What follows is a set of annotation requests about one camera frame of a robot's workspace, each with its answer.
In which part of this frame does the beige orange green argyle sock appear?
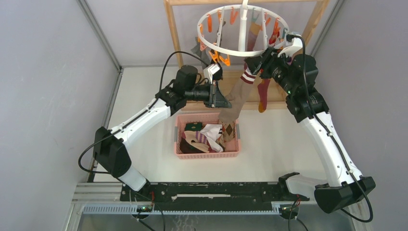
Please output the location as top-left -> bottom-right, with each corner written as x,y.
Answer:
221,121 -> 236,143

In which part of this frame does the pink perforated plastic basket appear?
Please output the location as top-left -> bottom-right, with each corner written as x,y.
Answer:
174,113 -> 241,159

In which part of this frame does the green yellow dotted sock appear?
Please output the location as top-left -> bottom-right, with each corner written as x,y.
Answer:
184,122 -> 203,131

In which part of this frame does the maroon sock orange toe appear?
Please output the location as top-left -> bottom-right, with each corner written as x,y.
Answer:
257,79 -> 270,113

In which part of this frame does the right camera cable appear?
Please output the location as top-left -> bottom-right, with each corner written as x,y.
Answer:
287,33 -> 374,223

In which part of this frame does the left camera cable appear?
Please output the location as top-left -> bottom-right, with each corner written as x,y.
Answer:
77,51 -> 209,174

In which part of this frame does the white black striped sock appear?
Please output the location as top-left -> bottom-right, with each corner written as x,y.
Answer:
200,124 -> 224,153

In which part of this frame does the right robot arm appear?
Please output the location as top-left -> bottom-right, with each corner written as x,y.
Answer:
244,48 -> 376,214

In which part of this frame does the beige purple striped sock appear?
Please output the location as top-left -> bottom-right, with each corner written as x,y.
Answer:
181,131 -> 211,153

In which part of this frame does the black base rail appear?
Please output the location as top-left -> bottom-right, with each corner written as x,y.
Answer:
120,172 -> 298,213

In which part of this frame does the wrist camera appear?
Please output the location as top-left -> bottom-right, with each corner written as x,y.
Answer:
203,63 -> 223,84
278,32 -> 304,57

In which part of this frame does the grey sock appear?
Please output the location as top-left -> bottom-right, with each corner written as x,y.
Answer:
191,37 -> 210,64

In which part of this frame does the camera cable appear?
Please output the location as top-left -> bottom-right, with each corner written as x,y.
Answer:
287,33 -> 374,223
77,51 -> 209,174

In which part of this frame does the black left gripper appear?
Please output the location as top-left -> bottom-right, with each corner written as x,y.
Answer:
185,80 -> 231,109

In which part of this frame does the white round clip hanger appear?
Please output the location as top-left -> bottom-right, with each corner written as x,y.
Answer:
196,0 -> 289,58

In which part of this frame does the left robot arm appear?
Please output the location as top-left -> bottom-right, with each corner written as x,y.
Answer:
93,64 -> 232,201

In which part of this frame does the wooden hanger rack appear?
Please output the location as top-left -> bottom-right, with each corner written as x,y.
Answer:
164,0 -> 330,110

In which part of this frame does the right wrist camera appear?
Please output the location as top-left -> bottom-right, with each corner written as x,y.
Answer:
278,32 -> 304,57

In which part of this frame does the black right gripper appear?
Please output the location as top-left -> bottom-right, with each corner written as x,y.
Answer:
244,46 -> 296,95

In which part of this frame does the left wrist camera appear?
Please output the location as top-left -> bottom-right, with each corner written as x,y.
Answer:
203,63 -> 223,84

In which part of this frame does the taupe sock red-white cuff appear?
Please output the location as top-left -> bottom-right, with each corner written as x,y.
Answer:
218,63 -> 256,124

